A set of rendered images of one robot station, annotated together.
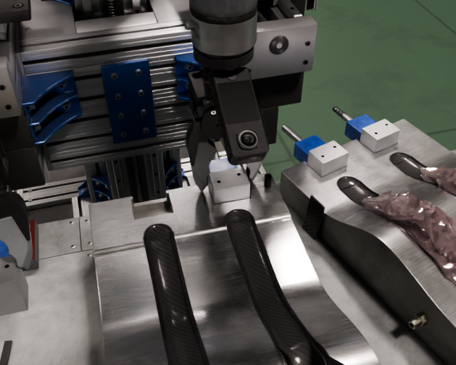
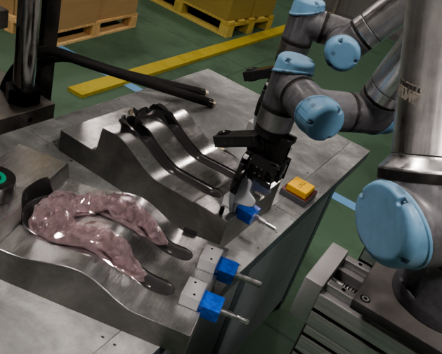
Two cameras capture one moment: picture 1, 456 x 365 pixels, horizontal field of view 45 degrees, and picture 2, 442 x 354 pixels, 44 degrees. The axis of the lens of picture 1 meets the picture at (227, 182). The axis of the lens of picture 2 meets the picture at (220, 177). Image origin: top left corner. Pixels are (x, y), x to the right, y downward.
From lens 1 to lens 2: 143 cm
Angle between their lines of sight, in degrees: 92
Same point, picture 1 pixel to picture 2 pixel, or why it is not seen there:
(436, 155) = (143, 303)
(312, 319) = (147, 154)
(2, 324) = not seen: hidden behind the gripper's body
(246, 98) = (242, 134)
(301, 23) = (315, 271)
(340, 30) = not seen: outside the picture
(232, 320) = (176, 154)
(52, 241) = (290, 204)
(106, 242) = not seen: hidden behind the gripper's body
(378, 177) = (171, 266)
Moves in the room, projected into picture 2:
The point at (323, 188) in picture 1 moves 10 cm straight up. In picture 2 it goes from (195, 245) to (207, 207)
